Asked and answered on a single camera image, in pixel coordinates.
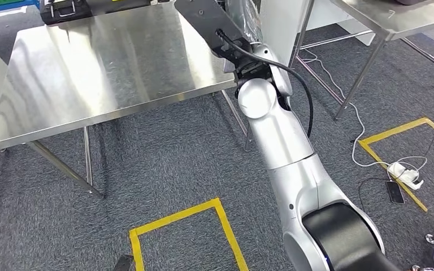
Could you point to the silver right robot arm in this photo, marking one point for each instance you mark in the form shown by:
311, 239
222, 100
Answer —
295, 187

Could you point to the steel workbench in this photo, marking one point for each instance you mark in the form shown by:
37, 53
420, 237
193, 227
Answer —
108, 67

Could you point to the white cabinet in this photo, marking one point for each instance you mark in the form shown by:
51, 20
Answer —
280, 22

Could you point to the black box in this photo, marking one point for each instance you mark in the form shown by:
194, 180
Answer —
127, 5

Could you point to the yellow floor tape square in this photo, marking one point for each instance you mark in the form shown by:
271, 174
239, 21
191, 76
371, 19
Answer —
389, 131

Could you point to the white power strip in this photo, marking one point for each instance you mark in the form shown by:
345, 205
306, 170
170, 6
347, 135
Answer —
400, 170

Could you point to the black smartphone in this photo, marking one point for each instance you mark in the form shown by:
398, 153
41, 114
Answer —
395, 192

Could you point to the black tool case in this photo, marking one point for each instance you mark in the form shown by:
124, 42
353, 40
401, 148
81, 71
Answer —
52, 16

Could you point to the dark round object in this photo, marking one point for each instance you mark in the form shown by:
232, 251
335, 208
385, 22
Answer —
408, 2

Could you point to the black chrome stool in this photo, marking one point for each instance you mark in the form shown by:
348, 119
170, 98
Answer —
431, 238

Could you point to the blue tray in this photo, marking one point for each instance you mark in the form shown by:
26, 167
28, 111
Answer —
7, 9

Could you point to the green item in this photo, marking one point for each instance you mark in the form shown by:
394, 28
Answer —
3, 2

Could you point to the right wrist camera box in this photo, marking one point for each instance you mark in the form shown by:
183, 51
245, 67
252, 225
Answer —
205, 18

